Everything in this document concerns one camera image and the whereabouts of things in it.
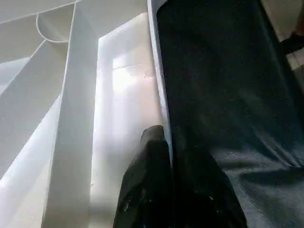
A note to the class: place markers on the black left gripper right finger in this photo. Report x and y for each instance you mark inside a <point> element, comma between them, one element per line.
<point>204,190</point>

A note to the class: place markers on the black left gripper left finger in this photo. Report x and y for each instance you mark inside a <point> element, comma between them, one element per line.
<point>147,185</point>

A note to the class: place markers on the black mat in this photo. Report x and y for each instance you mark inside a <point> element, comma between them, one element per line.
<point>228,95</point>

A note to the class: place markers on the white plastic table top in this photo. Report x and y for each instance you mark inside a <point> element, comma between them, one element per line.
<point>71,104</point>

